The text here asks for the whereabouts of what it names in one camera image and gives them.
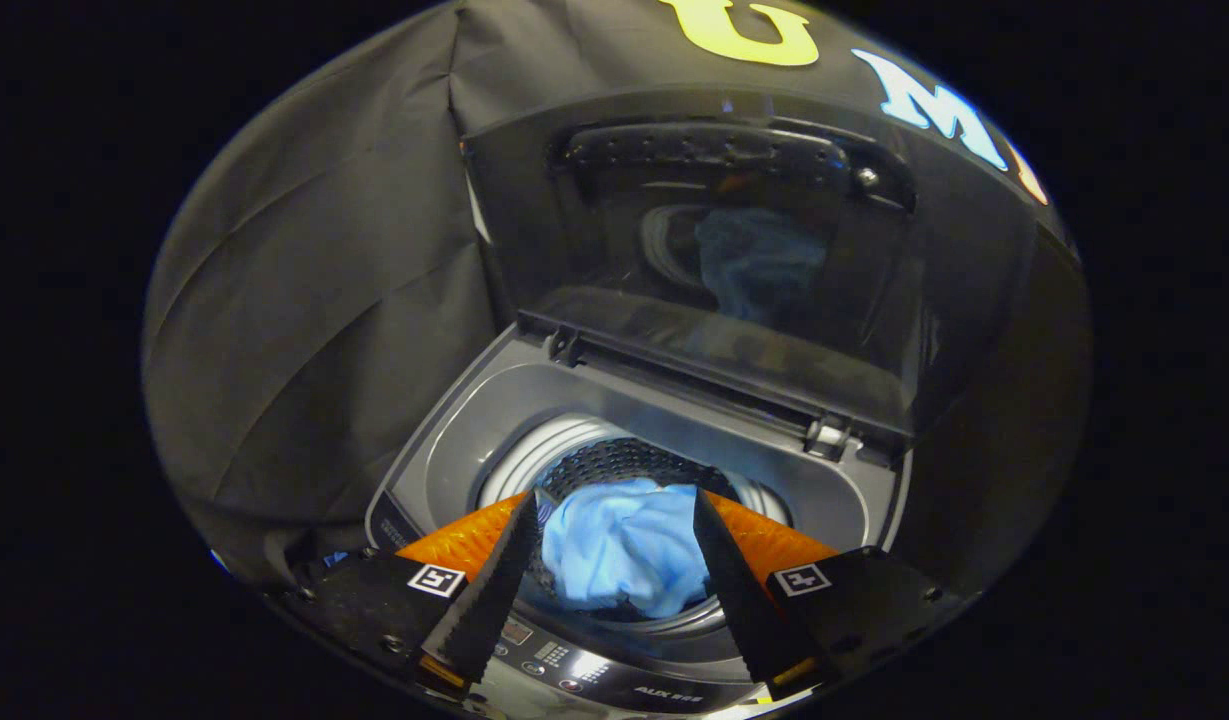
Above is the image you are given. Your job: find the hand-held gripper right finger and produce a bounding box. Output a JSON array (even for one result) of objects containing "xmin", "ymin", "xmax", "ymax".
[{"xmin": 692, "ymin": 490, "xmax": 960, "ymax": 701}]

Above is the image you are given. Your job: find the light blue polo shirt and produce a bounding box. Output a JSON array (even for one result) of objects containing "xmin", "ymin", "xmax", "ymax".
[{"xmin": 539, "ymin": 478, "xmax": 715, "ymax": 619}]

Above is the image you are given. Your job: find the black backdrop cloth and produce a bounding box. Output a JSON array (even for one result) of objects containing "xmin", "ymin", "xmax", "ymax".
[{"xmin": 142, "ymin": 0, "xmax": 1093, "ymax": 591}]

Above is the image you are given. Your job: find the grey top-load washing machine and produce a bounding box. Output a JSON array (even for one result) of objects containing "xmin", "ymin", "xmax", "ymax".
[{"xmin": 364, "ymin": 320, "xmax": 915, "ymax": 716}]

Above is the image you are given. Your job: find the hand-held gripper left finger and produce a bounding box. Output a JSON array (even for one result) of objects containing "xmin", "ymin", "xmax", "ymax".
[{"xmin": 274, "ymin": 490, "xmax": 540, "ymax": 696}]

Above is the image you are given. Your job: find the dark washing machine lid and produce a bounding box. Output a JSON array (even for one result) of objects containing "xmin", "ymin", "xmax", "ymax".
[{"xmin": 461, "ymin": 88, "xmax": 1040, "ymax": 466}]

